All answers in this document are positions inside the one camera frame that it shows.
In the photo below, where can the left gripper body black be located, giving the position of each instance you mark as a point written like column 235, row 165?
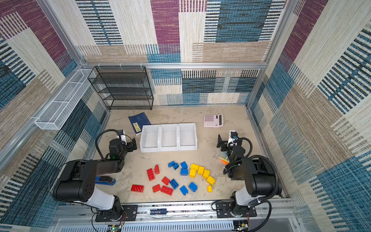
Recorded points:
column 131, row 145

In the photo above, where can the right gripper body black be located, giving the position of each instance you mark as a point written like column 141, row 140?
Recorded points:
column 223, row 143

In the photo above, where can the red lego long brick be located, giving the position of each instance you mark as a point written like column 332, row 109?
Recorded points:
column 150, row 174

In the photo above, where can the blue lego small brick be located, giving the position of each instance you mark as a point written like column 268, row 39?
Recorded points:
column 172, row 164

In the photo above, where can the yellow lego brick tall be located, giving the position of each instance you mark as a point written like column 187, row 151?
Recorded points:
column 201, row 170

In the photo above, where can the red lego small brick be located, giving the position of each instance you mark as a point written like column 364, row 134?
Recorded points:
column 165, row 181

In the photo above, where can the red lego small square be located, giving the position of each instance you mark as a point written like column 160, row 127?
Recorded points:
column 156, row 188

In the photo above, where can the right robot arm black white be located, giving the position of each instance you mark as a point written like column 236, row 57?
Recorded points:
column 261, row 180

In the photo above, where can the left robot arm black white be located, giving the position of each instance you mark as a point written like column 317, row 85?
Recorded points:
column 77, row 179

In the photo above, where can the white bin left compartment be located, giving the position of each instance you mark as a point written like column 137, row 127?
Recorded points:
column 149, row 141

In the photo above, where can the dark blue notebook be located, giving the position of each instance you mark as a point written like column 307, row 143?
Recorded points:
column 138, row 121

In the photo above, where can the pink calculator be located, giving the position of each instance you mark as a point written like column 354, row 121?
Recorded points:
column 213, row 121

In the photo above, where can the white bin middle compartment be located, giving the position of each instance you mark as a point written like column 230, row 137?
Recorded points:
column 168, row 137

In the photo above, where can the blue stapler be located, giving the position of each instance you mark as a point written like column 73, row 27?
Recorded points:
column 105, row 180

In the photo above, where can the yellow lego large brick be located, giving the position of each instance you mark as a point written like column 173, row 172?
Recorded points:
column 210, row 180

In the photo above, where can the yellow lego brick top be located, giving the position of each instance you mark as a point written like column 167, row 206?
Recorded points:
column 194, row 166

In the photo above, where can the blue lego square brick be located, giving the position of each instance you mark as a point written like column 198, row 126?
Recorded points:
column 184, row 165

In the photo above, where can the red lego flat brick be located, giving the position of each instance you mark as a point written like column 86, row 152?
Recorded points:
column 167, row 190

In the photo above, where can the black wire shelf rack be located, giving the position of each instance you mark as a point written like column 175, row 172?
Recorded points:
column 122, row 87

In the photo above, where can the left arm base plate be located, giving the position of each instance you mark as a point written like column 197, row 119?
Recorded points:
column 121, row 214

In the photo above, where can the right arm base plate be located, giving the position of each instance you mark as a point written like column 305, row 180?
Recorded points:
column 232, row 210

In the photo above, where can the white wire mesh basket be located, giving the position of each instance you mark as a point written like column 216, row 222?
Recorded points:
column 59, row 110

